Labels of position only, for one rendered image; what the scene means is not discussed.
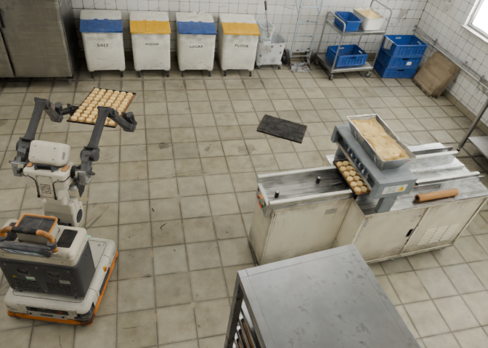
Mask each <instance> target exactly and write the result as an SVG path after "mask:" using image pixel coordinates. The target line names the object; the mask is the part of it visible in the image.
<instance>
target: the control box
mask: <svg viewBox="0 0 488 348"><path fill-rule="evenodd" d="M258 188H259V191H258ZM257 195H259V198H258V197H257ZM261 195H262V199H261ZM256 198H257V200H258V202H260V204H259V205H260V206H261V205H262V204H263V206H264V207H263V208H262V207H261V210H262V212H263V214H264V216H265V217H268V216H269V211H270V209H269V208H268V205H269V203H268V201H269V199H268V197H267V194H266V193H265V190H264V188H263V186H262V184H261V183H260V184H258V187H257V191H256ZM264 202H265V204H266V206H265V205H264Z"/></svg>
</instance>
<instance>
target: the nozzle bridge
mask: <svg viewBox="0 0 488 348"><path fill-rule="evenodd" d="M330 140H331V141H332V143H337V144H338V149H337V151H336V155H337V157H340V156H346V157H347V158H348V159H349V161H350V162H351V164H352V165H353V167H354V168H355V169H356V170H357V172H358V174H359V175H360V176H361V178H362V179H363V180H364V182H365V184H366V185H367V186H368V187H369V188H370V190H371V192H370V197H371V198H372V199H377V198H380V199H379V201H378V203H377V205H376V207H375V209H374V210H375V212H376V213H382V212H387V211H390V209H391V207H392V206H393V204H394V201H395V200H396V199H397V196H398V195H404V194H410V192H411V190H412V188H413V187H414V185H415V183H416V182H417V180H418V178H417V177H416V176H415V175H414V174H413V173H412V172H411V171H410V169H409V168H408V167H407V166H406V164H405V165H403V166H401V167H399V168H397V169H387V170H380V169H379V168H378V166H377V165H376V164H375V162H374V161H373V160H372V158H371V157H370V156H369V155H368V154H367V152H366V151H365V150H364V148H363V147H362V146H361V145H360V144H359V142H358V141H357V140H356V138H355V137H354V135H353V134H352V133H351V129H350V126H349V124H339V125H335V127H334V130H333V134H332V137H331V139H330ZM347 144H348V145H347ZM346 145H347V146H346ZM345 147H346V148H348V147H350V148H351V151H350V153H352V151H353V152H354V154H355V155H354V158H356V157H358V159H359V160H358V159H357V160H358V161H357V163H359V162H360V161H361V163H362V165H361V166H362V167H361V168H360V167H358V164H357V163H356V162H354V158H352V157H351V154H349V152H347V149H346V148H345ZM363 167H365V174H366V173H367V172H369V173H370V175H369V177H368V178H367V177H366V175H365V174H364V172H362V169H363ZM366 170H367V171H366Z"/></svg>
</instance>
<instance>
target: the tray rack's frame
mask: <svg viewBox="0 0 488 348"><path fill-rule="evenodd" d="M245 271H246V272H247V275H248V277H244V278H241V279H240V287H241V288H242V291H243V295H244V297H245V300H246V302H247V305H248V308H249V310H250V313H251V317H252V318H253V322H254V324H255V327H256V330H257V332H258V335H259V338H260V340H261V344H262V346H263V348H421V346H420V345H419V343H418V342H417V340H416V339H415V337H414V336H413V334H412V332H411V331H410V329H409V328H408V327H407V325H406V323H405V322H404V320H403V319H402V317H401V315H400V314H399V313H398V311H397V309H396V308H395V306H394V305H393V303H392V302H391V300H390V298H389V297H388V296H387V294H386V292H385V291H384V290H383V288H382V286H381V285H380V283H379V282H378V280H377V279H376V277H375V276H374V274H373V273H372V271H371V269H370V268H369V267H368V265H367V263H366V262H365V260H364V259H363V258H362V256H361V254H360V252H359V251H358V250H355V251H350V249H349V247H348V246H347V245H346V246H340V247H337V248H332V249H328V250H324V251H319V252H316V253H313V254H307V255H303V256H298V257H294V258H291V259H286V260H282V261H278V262H273V263H270V264H264V265H261V266H258V267H252V268H248V269H245Z"/></svg>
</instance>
